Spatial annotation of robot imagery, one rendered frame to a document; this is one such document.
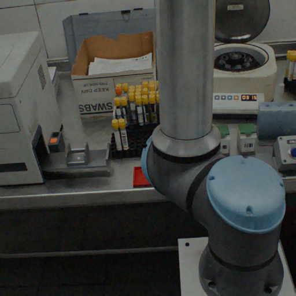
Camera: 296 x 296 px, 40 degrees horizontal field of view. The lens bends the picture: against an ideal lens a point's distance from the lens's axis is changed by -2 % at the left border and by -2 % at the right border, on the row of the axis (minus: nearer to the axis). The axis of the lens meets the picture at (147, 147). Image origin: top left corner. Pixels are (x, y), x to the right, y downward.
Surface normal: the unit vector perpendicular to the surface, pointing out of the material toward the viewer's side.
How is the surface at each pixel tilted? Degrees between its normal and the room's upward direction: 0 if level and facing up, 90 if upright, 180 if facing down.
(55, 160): 0
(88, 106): 90
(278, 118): 90
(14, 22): 90
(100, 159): 0
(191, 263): 1
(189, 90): 88
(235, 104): 25
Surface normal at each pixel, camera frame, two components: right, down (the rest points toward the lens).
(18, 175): -0.01, 0.61
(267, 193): -0.01, -0.74
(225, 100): -0.15, -0.46
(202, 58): 0.48, 0.48
